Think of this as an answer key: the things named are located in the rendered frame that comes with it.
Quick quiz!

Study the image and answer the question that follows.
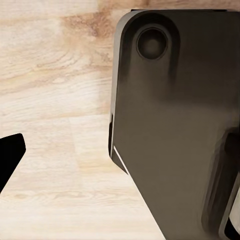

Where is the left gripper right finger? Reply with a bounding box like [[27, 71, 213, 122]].
[[224, 133, 240, 173]]

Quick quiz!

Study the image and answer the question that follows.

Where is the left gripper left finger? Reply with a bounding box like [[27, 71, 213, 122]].
[[0, 133, 26, 193]]

